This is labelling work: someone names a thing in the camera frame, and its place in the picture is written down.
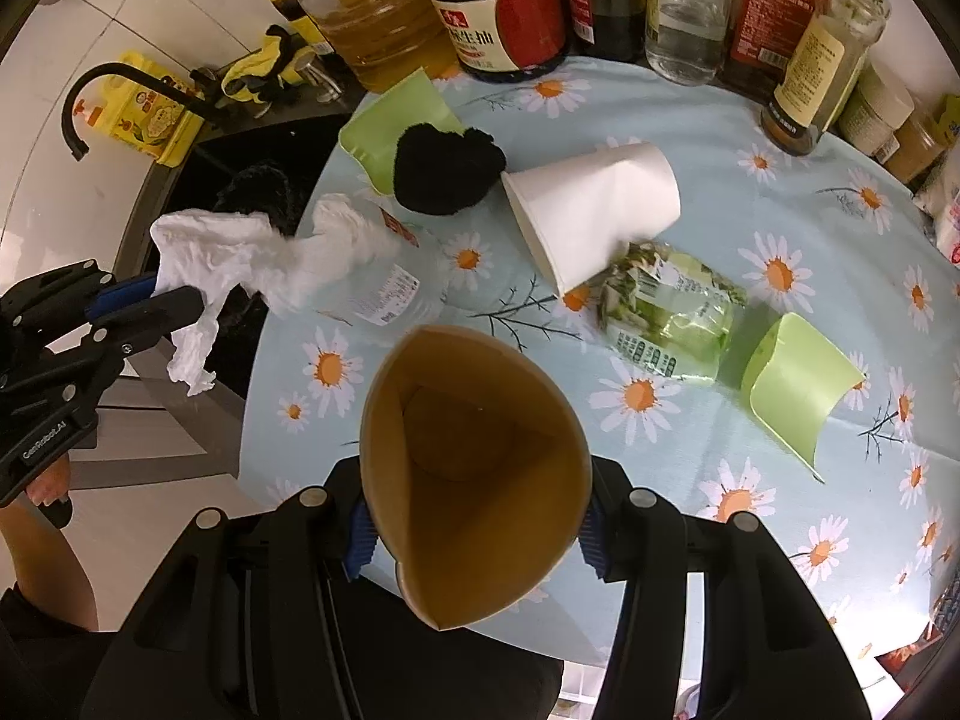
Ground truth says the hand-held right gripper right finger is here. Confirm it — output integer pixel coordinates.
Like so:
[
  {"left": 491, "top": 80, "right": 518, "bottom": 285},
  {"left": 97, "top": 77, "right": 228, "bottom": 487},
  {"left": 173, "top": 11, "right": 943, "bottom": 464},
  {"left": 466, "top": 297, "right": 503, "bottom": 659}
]
[{"left": 577, "top": 457, "right": 893, "bottom": 720}]

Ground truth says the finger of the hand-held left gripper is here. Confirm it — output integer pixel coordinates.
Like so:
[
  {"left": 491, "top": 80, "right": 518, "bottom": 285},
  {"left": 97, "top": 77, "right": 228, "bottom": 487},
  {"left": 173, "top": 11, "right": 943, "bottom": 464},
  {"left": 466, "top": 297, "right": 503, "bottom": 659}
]
[
  {"left": 0, "top": 261, "right": 160, "bottom": 331},
  {"left": 45, "top": 286, "right": 207, "bottom": 383}
]

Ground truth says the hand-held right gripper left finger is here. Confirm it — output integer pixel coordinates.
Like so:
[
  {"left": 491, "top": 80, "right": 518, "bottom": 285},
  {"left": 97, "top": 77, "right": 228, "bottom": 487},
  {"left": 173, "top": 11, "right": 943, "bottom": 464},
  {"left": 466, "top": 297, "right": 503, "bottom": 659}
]
[{"left": 79, "top": 457, "right": 421, "bottom": 720}]

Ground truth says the white tissue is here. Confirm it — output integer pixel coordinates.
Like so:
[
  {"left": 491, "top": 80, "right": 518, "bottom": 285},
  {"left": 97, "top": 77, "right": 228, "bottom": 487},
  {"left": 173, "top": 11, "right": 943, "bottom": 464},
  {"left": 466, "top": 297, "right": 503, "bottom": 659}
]
[{"left": 150, "top": 193, "right": 400, "bottom": 398}]

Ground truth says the trash bin black bag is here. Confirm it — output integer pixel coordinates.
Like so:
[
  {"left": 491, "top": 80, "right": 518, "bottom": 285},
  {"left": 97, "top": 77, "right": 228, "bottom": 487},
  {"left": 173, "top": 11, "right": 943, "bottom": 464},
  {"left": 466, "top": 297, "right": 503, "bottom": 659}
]
[{"left": 210, "top": 161, "right": 302, "bottom": 317}]

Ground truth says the brown paper cup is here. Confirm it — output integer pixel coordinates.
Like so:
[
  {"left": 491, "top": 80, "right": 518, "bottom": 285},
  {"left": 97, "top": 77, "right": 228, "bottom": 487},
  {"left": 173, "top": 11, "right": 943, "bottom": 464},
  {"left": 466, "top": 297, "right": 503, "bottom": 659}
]
[{"left": 358, "top": 325, "right": 593, "bottom": 631}]

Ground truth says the clear crushed plastic bottle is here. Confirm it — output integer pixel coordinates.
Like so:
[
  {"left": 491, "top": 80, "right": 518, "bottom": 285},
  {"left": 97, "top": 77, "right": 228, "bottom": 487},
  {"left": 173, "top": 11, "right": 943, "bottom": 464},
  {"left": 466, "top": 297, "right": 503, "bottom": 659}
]
[{"left": 300, "top": 195, "right": 451, "bottom": 332}]

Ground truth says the green snack packet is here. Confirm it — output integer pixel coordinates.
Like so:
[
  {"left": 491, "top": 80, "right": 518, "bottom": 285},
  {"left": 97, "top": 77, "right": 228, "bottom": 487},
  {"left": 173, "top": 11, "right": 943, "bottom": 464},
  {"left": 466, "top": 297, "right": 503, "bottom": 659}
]
[{"left": 592, "top": 240, "right": 751, "bottom": 385}]

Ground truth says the green plastic cup piece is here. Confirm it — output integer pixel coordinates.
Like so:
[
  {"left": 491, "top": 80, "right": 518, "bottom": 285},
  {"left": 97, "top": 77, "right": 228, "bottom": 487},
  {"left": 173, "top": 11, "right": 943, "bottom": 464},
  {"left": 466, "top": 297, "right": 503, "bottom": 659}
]
[{"left": 741, "top": 313, "right": 868, "bottom": 483}]

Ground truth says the green paper packet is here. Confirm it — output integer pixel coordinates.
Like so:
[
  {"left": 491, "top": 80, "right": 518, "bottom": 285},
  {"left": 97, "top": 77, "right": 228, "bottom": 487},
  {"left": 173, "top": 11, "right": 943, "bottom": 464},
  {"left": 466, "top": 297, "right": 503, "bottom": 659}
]
[{"left": 337, "top": 71, "right": 467, "bottom": 197}]

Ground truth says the black balled sock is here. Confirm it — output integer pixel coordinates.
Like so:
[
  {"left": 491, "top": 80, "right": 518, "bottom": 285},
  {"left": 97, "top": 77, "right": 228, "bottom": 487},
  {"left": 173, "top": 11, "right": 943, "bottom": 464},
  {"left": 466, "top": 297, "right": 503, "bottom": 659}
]
[{"left": 394, "top": 124, "right": 508, "bottom": 215}]

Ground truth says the white paper cup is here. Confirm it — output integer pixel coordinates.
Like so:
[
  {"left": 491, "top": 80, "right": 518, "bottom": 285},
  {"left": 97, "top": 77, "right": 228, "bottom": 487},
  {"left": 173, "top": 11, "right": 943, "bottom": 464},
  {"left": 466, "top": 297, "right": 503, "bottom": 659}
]
[{"left": 501, "top": 141, "right": 682, "bottom": 299}]

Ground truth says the person's left forearm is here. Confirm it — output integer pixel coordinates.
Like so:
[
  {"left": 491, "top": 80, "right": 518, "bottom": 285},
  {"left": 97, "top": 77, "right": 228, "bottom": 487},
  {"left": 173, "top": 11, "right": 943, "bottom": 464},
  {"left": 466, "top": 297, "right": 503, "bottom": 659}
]
[{"left": 0, "top": 501, "right": 100, "bottom": 632}]

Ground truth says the person's left hand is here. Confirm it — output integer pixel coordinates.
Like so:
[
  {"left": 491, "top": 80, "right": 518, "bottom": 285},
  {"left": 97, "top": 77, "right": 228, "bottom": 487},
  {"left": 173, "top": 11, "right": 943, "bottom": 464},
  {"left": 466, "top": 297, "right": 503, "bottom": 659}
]
[{"left": 22, "top": 457, "right": 76, "bottom": 511}]

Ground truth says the yellow detergent bottle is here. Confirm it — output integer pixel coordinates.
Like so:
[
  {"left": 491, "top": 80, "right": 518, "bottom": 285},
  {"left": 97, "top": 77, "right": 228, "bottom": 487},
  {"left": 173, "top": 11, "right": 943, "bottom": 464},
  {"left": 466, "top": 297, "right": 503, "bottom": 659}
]
[{"left": 90, "top": 51, "right": 208, "bottom": 170}]

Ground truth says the black faucet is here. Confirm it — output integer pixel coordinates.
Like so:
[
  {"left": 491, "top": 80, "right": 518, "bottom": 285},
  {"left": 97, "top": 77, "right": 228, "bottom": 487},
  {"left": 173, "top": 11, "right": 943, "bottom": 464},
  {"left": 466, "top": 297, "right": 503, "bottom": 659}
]
[{"left": 61, "top": 62, "right": 226, "bottom": 163}]

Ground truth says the yellow cleaning cloth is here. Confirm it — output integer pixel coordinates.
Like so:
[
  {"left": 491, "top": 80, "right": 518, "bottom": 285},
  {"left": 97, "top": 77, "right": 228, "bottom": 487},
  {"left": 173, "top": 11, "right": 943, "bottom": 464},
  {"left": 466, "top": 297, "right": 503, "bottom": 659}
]
[{"left": 191, "top": 24, "right": 325, "bottom": 103}]

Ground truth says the large cooking oil bottle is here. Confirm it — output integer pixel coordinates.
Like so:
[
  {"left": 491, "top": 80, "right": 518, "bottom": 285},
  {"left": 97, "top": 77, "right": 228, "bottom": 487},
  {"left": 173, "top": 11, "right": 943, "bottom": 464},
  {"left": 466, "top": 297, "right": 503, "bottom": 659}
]
[{"left": 296, "top": 0, "right": 460, "bottom": 92}]

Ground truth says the daisy print tablecloth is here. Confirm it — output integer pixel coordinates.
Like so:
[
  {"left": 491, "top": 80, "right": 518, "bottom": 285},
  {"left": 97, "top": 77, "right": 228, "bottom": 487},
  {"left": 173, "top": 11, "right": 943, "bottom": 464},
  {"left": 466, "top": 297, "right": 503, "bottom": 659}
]
[{"left": 244, "top": 52, "right": 960, "bottom": 680}]

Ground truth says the dark soy sauce bottle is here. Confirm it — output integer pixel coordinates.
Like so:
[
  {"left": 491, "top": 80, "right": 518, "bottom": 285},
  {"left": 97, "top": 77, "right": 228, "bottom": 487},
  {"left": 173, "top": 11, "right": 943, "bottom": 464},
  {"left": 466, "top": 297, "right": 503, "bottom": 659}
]
[{"left": 401, "top": 0, "right": 569, "bottom": 80}]

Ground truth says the white packet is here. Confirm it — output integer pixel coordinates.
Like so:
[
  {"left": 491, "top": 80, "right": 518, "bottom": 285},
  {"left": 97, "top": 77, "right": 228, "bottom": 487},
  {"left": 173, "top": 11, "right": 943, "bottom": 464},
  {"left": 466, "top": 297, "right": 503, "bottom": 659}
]
[{"left": 911, "top": 157, "right": 960, "bottom": 268}]

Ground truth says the small pale jar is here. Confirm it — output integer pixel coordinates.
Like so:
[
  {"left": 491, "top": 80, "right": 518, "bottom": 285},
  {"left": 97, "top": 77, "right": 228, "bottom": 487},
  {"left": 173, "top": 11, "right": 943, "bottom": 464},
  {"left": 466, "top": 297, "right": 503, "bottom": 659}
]
[{"left": 838, "top": 64, "right": 916, "bottom": 160}]

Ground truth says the clear glass bottle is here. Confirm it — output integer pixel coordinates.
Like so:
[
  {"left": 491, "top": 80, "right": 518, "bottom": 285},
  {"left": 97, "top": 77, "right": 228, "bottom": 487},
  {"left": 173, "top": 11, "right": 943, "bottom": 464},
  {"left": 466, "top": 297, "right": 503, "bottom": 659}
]
[{"left": 645, "top": 0, "right": 740, "bottom": 88}]

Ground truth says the brown seasoning jar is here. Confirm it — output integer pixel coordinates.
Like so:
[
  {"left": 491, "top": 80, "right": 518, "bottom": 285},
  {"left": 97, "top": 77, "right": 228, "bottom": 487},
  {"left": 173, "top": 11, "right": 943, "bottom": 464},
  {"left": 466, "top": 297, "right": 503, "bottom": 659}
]
[{"left": 877, "top": 94, "right": 960, "bottom": 190}]

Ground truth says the dark sauce bottle red label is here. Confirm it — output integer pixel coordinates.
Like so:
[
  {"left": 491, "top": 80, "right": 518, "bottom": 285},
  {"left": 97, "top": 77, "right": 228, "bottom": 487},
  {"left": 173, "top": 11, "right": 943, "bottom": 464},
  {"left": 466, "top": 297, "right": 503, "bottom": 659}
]
[{"left": 556, "top": 0, "right": 662, "bottom": 65}]

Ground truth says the spice jar yellow lid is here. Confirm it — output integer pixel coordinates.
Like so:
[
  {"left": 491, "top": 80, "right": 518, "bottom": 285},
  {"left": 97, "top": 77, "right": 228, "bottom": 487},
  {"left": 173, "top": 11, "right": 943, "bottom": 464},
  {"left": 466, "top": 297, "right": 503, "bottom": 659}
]
[{"left": 760, "top": 0, "right": 893, "bottom": 157}]

